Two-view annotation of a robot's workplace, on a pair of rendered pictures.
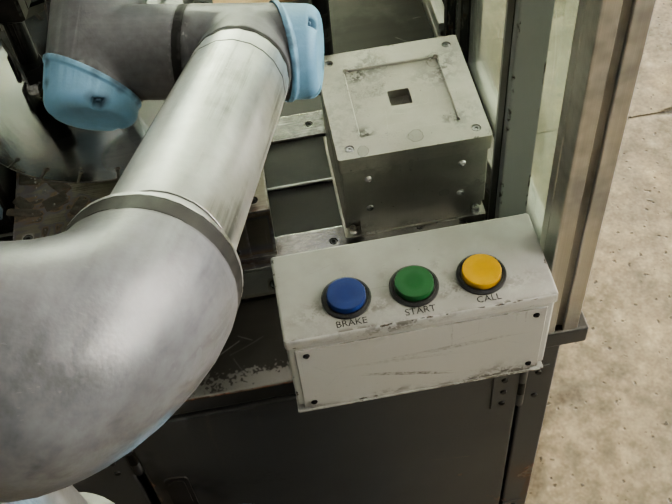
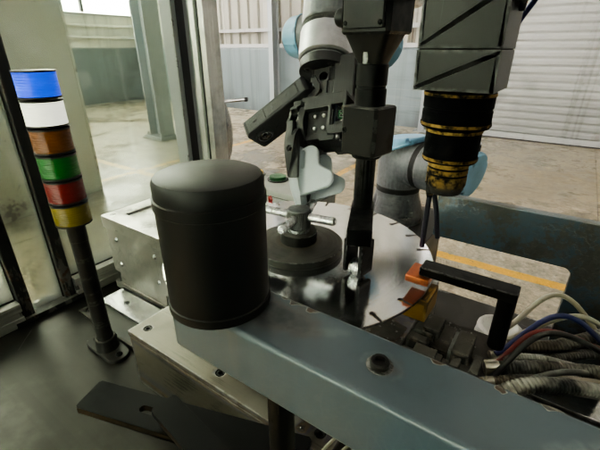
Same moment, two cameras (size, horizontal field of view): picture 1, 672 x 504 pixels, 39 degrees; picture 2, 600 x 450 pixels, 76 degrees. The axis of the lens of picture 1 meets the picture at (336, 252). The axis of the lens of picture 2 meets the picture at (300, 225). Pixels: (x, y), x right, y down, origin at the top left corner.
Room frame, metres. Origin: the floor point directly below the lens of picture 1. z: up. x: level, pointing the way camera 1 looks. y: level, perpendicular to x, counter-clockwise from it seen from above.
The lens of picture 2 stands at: (1.21, 0.52, 1.18)
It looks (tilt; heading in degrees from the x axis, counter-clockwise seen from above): 25 degrees down; 219
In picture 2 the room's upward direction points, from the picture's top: straight up
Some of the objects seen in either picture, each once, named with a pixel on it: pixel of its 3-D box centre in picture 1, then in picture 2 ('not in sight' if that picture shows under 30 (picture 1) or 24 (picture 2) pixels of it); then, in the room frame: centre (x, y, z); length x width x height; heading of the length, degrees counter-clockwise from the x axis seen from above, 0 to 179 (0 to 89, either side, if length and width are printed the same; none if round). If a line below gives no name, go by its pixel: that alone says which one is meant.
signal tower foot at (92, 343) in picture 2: not in sight; (106, 342); (1.03, -0.02, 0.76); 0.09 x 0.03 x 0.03; 94
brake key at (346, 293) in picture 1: (346, 298); not in sight; (0.56, -0.01, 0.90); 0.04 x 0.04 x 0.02
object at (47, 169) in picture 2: not in sight; (58, 164); (1.03, -0.02, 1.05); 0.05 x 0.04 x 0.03; 4
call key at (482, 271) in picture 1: (481, 274); not in sight; (0.57, -0.14, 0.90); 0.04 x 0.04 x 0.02
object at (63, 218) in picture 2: not in sight; (71, 212); (1.03, -0.02, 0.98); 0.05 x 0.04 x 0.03; 4
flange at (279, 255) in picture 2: not in sight; (298, 238); (0.87, 0.24, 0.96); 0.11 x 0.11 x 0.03
